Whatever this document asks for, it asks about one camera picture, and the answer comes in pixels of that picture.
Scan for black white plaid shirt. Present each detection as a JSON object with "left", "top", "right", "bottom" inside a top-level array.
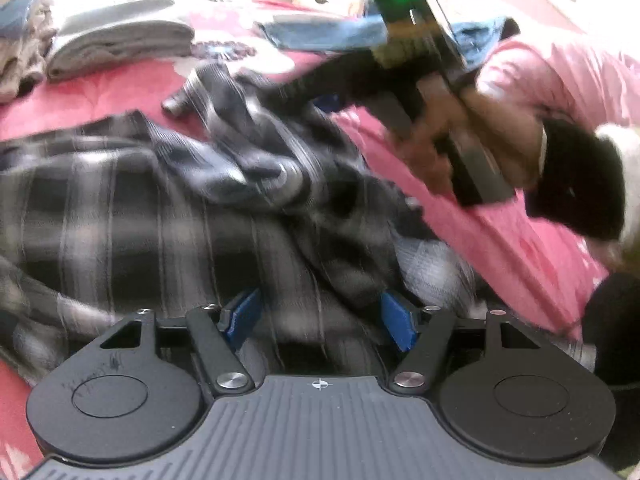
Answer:
[{"left": 0, "top": 62, "right": 482, "bottom": 386}]

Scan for camera box with green light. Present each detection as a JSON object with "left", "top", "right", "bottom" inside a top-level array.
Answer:
[{"left": 372, "top": 0, "right": 466, "bottom": 70}]

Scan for person's right hand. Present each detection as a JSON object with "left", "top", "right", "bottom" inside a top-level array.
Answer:
[{"left": 393, "top": 78, "right": 542, "bottom": 195}]

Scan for black sleeve right forearm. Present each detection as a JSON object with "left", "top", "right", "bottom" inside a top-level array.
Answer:
[{"left": 524, "top": 118, "right": 626, "bottom": 242}]

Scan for blue denim jeans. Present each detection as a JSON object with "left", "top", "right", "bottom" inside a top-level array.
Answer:
[{"left": 257, "top": 15, "right": 521, "bottom": 65}]

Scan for folded grey clothes stack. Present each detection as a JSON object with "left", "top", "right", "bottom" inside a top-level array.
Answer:
[{"left": 46, "top": 0, "right": 194, "bottom": 81}]

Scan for beige folded clothes pile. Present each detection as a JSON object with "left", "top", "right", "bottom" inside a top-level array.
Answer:
[{"left": 1, "top": 0, "right": 55, "bottom": 104}]

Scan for pink floral bed blanket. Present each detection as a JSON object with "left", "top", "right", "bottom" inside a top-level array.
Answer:
[{"left": 0, "top": 0, "right": 609, "bottom": 480}]

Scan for pink quilted comforter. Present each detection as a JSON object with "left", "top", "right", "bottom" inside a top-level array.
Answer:
[{"left": 476, "top": 32, "right": 639, "bottom": 130}]

